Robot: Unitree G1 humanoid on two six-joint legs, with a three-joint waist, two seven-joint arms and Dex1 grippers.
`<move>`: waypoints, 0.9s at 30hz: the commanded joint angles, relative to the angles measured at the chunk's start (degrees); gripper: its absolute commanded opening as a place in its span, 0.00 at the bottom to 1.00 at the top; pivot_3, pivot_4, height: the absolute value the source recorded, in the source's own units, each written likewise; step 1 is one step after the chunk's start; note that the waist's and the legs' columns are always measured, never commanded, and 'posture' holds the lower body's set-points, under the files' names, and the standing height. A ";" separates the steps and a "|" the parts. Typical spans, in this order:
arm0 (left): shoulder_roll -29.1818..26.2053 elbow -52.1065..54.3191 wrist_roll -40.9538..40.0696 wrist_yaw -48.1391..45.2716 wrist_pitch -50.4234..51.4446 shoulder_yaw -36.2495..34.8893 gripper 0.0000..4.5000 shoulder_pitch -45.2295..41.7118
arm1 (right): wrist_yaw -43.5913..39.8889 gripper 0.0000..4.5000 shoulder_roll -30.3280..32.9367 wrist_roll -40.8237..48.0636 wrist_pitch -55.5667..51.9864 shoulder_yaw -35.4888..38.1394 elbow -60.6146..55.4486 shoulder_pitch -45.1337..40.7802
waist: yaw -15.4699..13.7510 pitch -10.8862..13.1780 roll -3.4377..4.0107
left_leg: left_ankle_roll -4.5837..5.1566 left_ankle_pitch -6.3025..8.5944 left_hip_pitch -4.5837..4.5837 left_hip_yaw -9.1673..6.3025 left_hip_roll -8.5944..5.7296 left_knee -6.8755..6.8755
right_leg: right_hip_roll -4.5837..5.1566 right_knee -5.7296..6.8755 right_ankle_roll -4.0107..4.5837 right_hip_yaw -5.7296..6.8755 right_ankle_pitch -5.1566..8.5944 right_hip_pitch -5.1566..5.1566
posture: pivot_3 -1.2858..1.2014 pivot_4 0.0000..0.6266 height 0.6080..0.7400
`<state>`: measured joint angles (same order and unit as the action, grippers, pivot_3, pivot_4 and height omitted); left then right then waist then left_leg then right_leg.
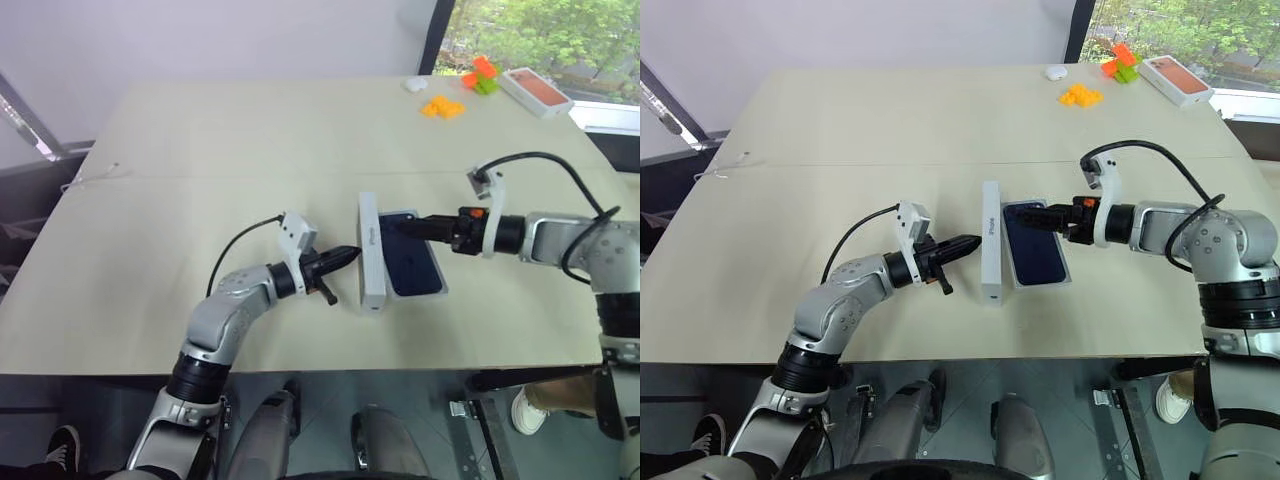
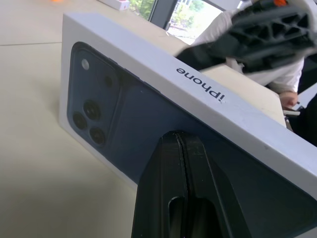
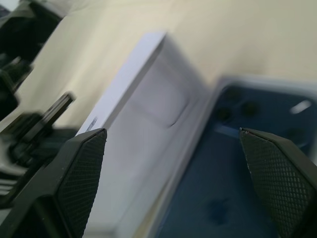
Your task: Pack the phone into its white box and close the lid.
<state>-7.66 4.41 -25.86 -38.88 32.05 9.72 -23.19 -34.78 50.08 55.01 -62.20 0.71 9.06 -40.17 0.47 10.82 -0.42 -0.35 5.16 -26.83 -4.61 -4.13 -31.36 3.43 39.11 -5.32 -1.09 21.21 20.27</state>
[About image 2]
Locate person in white shirt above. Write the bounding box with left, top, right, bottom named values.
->
left=195, top=0, right=314, bottom=96

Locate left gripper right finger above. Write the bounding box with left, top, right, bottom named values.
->
left=177, top=132, right=251, bottom=238

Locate dark window frame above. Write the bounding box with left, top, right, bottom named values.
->
left=148, top=0, right=180, bottom=30

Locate white box with orange print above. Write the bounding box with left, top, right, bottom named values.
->
left=95, top=0, right=130, bottom=11

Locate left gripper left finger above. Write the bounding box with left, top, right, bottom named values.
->
left=130, top=130, right=192, bottom=238

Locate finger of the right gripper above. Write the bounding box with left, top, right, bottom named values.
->
left=176, top=4, right=316, bottom=68
left=243, top=45, right=317, bottom=74

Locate bystander bare hand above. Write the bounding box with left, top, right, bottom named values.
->
left=279, top=90, right=298, bottom=108

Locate white iPhone box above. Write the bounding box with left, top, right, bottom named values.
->
left=58, top=12, right=317, bottom=238

